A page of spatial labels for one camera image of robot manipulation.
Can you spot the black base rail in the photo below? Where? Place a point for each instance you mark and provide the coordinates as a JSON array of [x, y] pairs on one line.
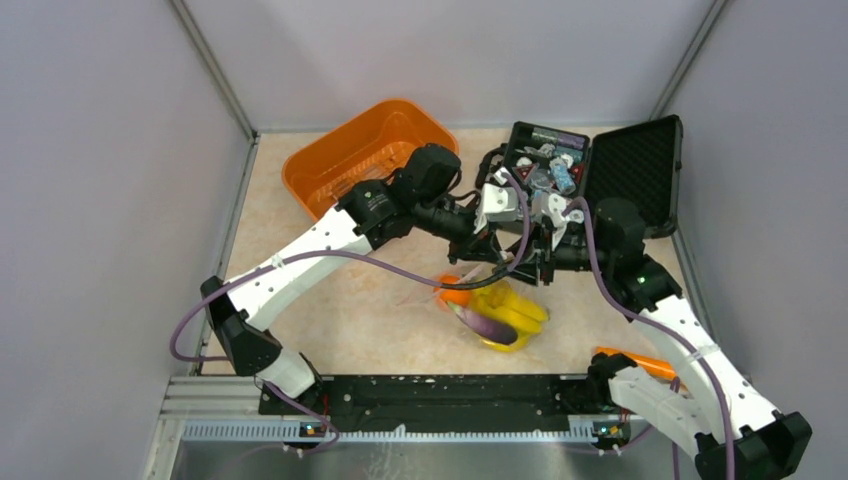
[[452, 403]]

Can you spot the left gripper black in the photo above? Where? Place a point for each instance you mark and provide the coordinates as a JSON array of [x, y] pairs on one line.
[[482, 246]]

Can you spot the purple eggplant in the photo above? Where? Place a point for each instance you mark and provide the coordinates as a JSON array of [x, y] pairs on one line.
[[486, 328]]

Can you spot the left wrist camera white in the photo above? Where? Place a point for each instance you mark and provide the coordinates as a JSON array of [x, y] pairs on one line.
[[499, 201]]

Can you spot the clear zip top bag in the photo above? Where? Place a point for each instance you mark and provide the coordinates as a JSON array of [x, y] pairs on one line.
[[420, 299]]

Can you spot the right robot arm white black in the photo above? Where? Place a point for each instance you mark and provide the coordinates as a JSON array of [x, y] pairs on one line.
[[728, 428]]

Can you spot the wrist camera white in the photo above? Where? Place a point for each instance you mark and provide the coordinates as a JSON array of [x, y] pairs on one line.
[[552, 206], [499, 201]]

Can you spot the black poker chip case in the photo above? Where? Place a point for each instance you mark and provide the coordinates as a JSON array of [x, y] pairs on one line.
[[641, 163]]

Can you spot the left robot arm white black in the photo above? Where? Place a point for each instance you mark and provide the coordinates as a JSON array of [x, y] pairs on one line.
[[369, 215]]

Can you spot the yellow banana bunch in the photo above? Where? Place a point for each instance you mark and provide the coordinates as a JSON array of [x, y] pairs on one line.
[[503, 303]]

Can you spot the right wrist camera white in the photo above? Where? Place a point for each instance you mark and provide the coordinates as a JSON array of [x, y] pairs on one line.
[[552, 206]]

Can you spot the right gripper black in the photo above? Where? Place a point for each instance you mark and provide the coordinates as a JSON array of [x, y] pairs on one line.
[[545, 260]]

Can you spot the orange plastic basket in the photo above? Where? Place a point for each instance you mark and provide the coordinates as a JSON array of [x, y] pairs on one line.
[[371, 145]]

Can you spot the orange handled tool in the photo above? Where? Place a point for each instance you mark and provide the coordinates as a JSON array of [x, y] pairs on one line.
[[655, 367]]

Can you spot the orange fruit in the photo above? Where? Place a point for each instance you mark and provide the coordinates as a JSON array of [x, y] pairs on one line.
[[450, 299]]

